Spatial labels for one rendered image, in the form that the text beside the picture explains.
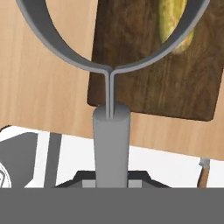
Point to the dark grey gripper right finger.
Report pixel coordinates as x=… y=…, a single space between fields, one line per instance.
x=147 y=180

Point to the grey metal loop peeler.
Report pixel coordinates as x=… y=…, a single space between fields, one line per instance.
x=110 y=148

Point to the dark wooden cutting board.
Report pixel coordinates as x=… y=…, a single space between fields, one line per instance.
x=163 y=87

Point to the green yellow cucumber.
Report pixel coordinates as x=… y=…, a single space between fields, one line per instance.
x=169 y=20

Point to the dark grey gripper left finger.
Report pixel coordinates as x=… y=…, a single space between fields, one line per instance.
x=76 y=180

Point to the white cupboard front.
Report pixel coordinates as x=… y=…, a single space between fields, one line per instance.
x=169 y=172

